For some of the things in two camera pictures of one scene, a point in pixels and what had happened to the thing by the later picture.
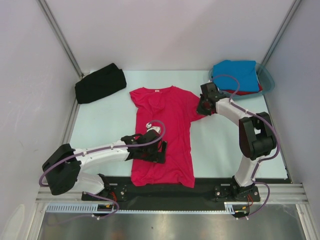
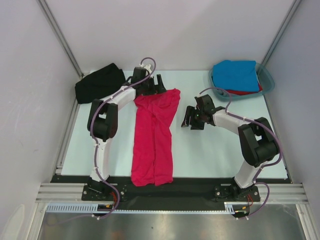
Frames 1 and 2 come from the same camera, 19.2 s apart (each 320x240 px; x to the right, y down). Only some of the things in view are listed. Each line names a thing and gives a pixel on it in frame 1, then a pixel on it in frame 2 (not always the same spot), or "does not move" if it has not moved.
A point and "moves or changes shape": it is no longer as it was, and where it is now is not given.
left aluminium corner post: [60, 33] does not move
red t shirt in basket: [241, 92] does not move
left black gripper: [157, 156] → [156, 89]
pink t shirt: [176, 107] moves or changes shape
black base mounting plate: [209, 193] does not move
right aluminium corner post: [281, 31] does not move
